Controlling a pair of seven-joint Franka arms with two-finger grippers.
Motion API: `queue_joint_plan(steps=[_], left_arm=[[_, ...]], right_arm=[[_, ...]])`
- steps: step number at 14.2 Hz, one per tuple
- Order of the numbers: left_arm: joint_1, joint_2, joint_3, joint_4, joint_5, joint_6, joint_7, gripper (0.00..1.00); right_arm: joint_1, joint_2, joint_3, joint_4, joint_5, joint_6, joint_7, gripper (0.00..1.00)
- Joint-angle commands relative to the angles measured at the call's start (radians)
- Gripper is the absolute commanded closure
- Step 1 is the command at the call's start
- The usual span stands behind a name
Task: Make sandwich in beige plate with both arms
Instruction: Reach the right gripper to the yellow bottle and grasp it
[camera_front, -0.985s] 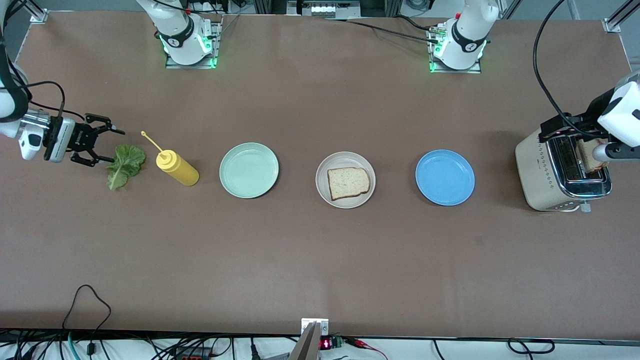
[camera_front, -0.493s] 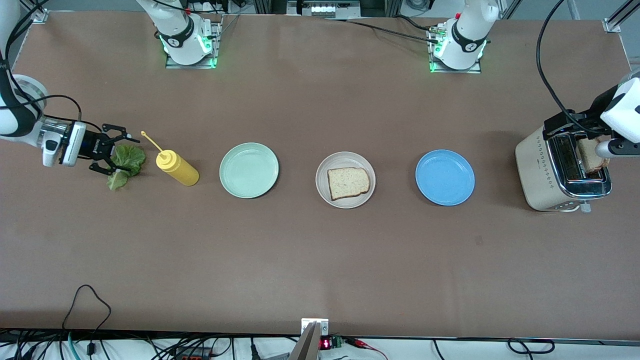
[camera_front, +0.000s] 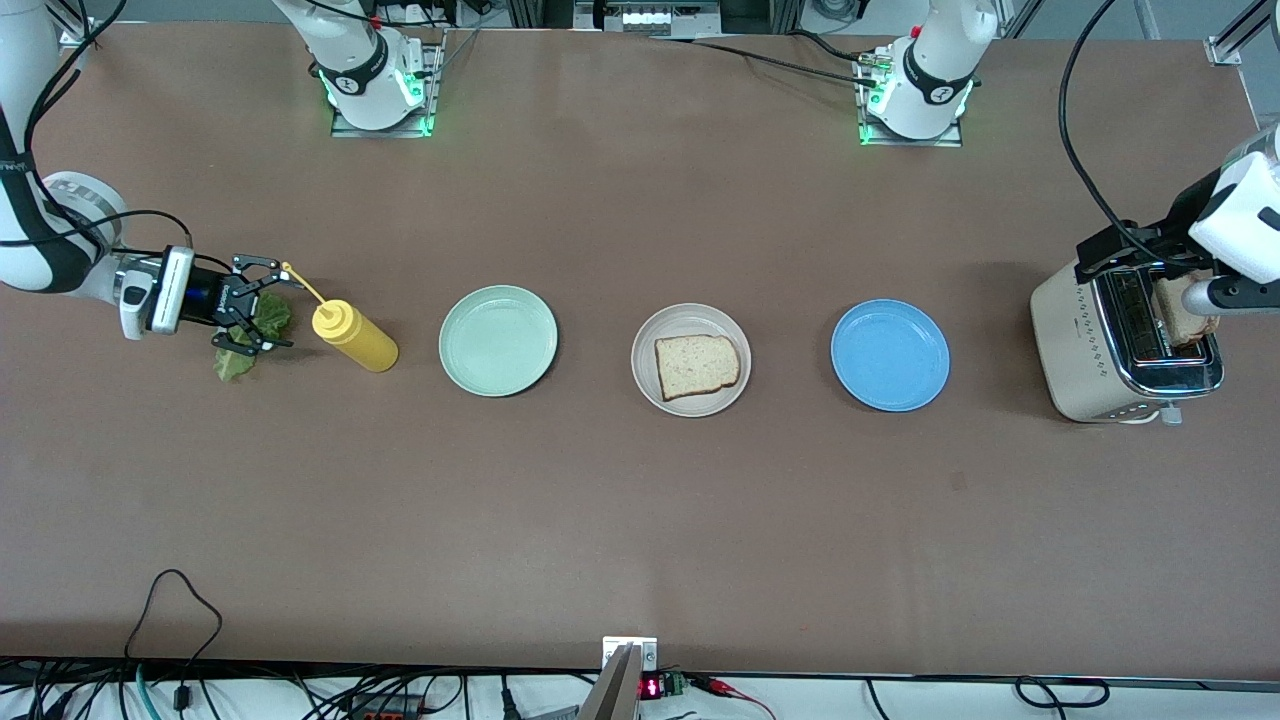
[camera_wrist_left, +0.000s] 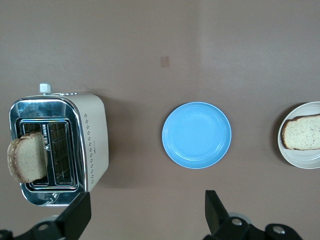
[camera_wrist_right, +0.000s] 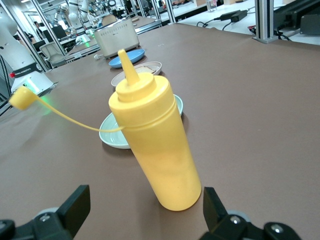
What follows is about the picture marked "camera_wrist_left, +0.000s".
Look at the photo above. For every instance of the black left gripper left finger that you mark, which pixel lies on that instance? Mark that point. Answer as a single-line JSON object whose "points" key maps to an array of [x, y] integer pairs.
{"points": [[70, 220]]}

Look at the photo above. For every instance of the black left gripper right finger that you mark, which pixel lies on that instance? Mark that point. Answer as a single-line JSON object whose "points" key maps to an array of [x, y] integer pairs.
{"points": [[217, 220]]}

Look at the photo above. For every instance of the toasted bread slice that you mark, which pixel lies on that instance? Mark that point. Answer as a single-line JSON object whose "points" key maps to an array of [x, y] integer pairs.
{"points": [[302, 132], [27, 160]]}

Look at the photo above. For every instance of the blue plate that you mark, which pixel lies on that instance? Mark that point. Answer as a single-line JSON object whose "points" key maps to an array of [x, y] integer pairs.
{"points": [[196, 135]]}

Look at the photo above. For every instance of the beige plate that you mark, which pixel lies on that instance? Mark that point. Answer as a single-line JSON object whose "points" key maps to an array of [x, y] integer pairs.
{"points": [[300, 160]]}

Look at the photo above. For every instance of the beige chrome toaster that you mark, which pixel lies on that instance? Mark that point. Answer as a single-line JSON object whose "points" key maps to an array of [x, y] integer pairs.
{"points": [[95, 140]]}

